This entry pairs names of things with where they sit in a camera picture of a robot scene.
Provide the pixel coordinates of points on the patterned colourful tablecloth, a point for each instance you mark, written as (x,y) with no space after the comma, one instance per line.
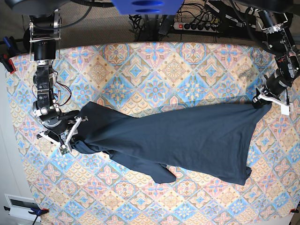
(144,79)

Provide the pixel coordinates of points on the table clamp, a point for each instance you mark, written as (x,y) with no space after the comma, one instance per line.
(35,212)
(5,58)

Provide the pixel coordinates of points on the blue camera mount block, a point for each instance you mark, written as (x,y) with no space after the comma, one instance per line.
(144,7)

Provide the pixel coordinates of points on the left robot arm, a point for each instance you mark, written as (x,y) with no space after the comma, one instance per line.
(280,43)

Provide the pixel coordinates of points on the lower left table clamp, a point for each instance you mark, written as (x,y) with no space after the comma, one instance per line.
(35,212)

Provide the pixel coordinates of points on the black round stool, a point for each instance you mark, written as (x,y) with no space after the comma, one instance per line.
(26,40)

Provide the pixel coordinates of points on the dark navy t-shirt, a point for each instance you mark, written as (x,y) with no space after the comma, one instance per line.
(211,139)

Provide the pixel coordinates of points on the white power strip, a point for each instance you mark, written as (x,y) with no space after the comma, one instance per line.
(195,27)

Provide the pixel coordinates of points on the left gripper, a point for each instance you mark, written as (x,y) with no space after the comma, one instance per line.
(259,103)

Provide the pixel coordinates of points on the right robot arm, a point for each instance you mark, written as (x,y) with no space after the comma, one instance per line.
(44,32)

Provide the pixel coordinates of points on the lower right orange clamp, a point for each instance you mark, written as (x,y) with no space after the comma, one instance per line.
(294,211)

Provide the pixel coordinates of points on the upper left table clamp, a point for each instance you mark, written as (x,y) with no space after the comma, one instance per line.
(5,58)

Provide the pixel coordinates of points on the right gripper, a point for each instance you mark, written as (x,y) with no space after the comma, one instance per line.
(58,131)

